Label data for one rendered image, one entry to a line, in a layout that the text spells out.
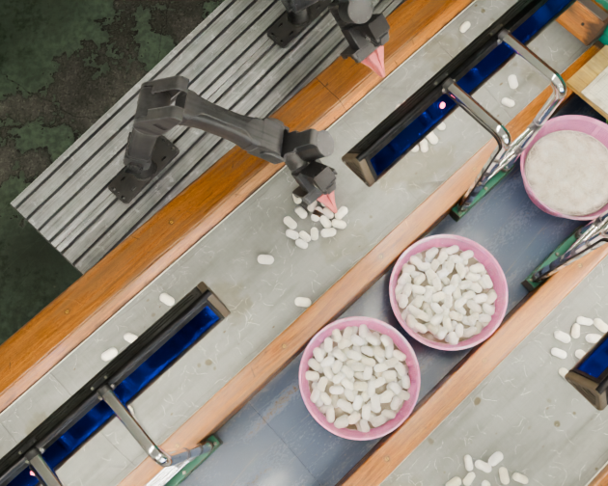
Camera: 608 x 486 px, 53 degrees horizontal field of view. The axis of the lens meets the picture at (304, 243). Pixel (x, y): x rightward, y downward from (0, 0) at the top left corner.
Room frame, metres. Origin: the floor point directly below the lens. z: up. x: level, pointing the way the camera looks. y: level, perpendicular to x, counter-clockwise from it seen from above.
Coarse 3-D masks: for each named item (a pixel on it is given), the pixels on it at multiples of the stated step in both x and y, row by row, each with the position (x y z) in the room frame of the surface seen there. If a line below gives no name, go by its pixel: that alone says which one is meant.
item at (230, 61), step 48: (240, 0) 1.12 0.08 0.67; (384, 0) 1.07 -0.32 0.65; (192, 48) 0.99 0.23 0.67; (240, 48) 0.97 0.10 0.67; (288, 48) 0.95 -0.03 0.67; (336, 48) 0.94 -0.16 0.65; (240, 96) 0.83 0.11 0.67; (288, 96) 0.82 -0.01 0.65; (96, 144) 0.75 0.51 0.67; (192, 144) 0.71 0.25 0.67; (48, 192) 0.63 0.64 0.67; (96, 192) 0.61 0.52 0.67; (144, 192) 0.59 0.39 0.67; (48, 240) 0.50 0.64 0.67; (96, 240) 0.48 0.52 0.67
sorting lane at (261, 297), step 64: (512, 0) 0.95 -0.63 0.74; (512, 64) 0.77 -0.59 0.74; (448, 128) 0.62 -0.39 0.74; (256, 192) 0.52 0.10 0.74; (384, 192) 0.48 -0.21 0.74; (192, 256) 0.38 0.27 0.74; (256, 256) 0.36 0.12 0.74; (320, 256) 0.34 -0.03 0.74; (128, 320) 0.25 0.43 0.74; (256, 320) 0.21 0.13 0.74; (64, 384) 0.13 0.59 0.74; (192, 384) 0.09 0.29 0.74; (0, 448) 0.01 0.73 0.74; (128, 448) -0.03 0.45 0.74
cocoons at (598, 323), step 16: (576, 320) 0.11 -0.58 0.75; (592, 320) 0.10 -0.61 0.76; (560, 336) 0.08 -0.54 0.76; (576, 336) 0.08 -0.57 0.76; (592, 336) 0.07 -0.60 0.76; (560, 352) 0.05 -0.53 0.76; (576, 352) 0.04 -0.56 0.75; (560, 368) 0.01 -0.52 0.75; (480, 464) -0.16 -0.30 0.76; (496, 464) -0.17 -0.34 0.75; (464, 480) -0.19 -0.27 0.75; (528, 480) -0.21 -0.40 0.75
